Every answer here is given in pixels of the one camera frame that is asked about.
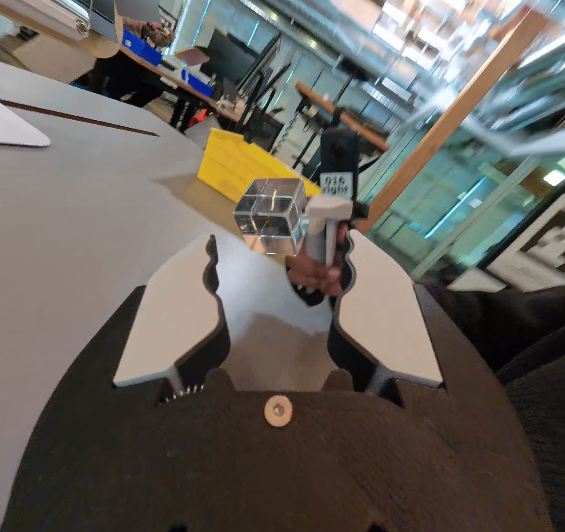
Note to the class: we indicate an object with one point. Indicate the wooden post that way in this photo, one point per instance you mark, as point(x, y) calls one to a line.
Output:
point(463, 112)

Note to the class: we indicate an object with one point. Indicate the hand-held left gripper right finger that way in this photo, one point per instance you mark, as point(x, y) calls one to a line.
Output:
point(388, 320)

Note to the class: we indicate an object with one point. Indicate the black round pole stand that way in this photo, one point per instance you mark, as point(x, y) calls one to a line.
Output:
point(351, 66)

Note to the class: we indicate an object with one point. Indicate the printed sign board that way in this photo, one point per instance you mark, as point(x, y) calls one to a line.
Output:
point(529, 249)

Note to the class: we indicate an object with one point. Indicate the white metal book stand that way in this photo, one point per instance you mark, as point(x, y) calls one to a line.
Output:
point(22, 132)

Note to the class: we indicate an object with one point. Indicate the blue plastic bin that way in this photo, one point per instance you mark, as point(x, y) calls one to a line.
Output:
point(198, 82)
point(141, 48)

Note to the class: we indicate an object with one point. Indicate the person's dark knit sweater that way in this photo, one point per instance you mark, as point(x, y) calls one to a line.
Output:
point(543, 408)

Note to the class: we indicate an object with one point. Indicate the black computer monitor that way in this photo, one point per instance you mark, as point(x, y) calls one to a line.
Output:
point(229, 57)

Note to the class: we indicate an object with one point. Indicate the wooden background desk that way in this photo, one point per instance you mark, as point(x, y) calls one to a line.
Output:
point(344, 115)

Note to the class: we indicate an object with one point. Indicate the brown cardboard piece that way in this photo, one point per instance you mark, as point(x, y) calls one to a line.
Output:
point(192, 55)

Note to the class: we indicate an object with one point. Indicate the orange floor object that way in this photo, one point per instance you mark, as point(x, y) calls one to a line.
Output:
point(201, 115)

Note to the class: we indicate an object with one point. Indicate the black folded easel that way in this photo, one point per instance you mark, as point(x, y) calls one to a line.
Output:
point(260, 71)

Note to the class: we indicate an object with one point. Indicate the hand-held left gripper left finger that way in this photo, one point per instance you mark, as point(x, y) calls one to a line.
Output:
point(172, 315)

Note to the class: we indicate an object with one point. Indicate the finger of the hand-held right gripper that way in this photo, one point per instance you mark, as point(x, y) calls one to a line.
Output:
point(329, 210)

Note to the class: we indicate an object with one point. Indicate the person's right hand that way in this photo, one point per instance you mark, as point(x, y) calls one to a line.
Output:
point(318, 276)

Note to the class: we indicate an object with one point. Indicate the wooden work desk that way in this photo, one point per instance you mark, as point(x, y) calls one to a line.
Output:
point(176, 82)

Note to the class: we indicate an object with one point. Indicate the clear acrylic cube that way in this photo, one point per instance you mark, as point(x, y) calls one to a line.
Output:
point(269, 214)

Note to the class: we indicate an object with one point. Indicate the yellow plastic bin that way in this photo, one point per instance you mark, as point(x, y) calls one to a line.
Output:
point(238, 161)

